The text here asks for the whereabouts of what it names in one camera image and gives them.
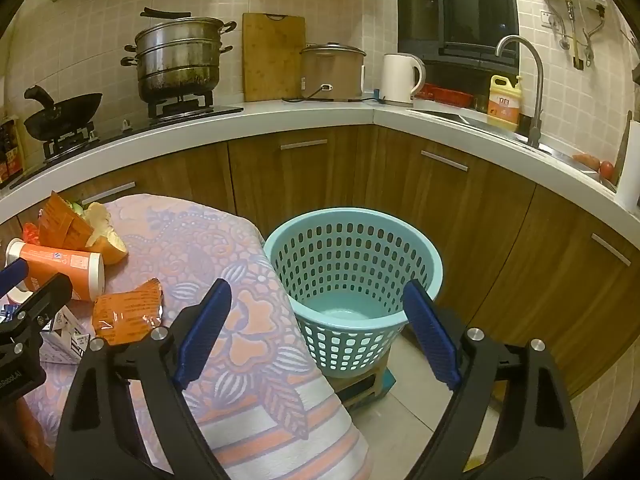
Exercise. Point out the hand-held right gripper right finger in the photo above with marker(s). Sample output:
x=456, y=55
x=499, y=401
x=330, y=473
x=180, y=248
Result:
x=430, y=330

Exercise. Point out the orange foil snack wrapper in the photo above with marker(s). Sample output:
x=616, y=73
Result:
x=125, y=310

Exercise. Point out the red plastic tray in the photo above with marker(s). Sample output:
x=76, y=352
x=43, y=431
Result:
x=445, y=94

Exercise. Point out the dark window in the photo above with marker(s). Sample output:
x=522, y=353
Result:
x=460, y=5

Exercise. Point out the stainless steel steamer pot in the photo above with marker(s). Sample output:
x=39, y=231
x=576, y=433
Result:
x=180, y=60

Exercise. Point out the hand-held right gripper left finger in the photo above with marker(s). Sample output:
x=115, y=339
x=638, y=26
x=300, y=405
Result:
x=205, y=330

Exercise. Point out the white kitchen countertop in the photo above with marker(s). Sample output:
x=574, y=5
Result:
x=310, y=115

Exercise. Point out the white wall socket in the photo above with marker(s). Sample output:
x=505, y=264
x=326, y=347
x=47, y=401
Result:
x=545, y=18

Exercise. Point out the wooden cabinet door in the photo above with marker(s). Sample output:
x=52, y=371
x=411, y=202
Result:
x=300, y=185
x=450, y=210
x=165, y=175
x=550, y=285

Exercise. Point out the orange paper packet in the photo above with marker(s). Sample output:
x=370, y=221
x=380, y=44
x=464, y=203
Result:
x=57, y=225

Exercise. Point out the black gas stove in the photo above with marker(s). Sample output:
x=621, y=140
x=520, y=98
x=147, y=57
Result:
x=110, y=137

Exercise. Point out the black wok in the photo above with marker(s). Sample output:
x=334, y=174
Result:
x=65, y=115

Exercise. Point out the metal kitchen faucet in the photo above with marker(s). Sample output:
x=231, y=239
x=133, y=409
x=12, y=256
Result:
x=537, y=85

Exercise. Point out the red plastic wrapper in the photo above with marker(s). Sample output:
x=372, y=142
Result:
x=30, y=234

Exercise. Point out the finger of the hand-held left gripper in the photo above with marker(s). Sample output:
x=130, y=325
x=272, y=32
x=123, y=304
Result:
x=42, y=297
x=11, y=274

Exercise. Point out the white printed carton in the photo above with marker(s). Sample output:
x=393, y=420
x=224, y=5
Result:
x=65, y=341

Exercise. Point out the blue cardboard box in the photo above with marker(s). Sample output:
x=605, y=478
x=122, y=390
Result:
x=370, y=385

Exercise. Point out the green leafy vegetable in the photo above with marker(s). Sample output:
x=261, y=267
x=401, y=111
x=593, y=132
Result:
x=76, y=207

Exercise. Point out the orange carrot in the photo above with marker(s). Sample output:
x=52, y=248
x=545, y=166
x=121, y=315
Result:
x=586, y=161

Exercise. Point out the white paper towel roll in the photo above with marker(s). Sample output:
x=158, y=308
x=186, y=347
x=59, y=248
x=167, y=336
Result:
x=631, y=170

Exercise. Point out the yellow detergent bottle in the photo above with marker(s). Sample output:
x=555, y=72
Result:
x=502, y=107

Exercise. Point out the dark sauce bottle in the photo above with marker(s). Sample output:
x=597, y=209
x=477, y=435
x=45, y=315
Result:
x=13, y=152
x=3, y=157

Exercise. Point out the red tomato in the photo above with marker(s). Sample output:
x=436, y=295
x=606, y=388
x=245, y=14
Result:
x=607, y=168

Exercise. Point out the floral pink purple blanket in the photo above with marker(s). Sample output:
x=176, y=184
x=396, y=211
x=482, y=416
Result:
x=240, y=260

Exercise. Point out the wooden cutting board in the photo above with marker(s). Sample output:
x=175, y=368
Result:
x=272, y=60

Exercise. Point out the light blue plastic basket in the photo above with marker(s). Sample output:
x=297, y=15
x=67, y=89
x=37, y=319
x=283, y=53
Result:
x=350, y=240

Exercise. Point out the white mug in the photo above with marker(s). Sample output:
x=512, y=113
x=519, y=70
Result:
x=397, y=80

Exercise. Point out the stainless steel sink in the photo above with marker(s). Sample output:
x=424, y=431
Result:
x=475, y=120

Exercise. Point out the orange cylindrical snack canister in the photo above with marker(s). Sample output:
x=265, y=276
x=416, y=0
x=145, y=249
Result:
x=65, y=265

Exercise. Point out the pomelo peel piece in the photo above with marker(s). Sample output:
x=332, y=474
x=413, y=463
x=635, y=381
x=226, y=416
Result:
x=98, y=219
x=110, y=252

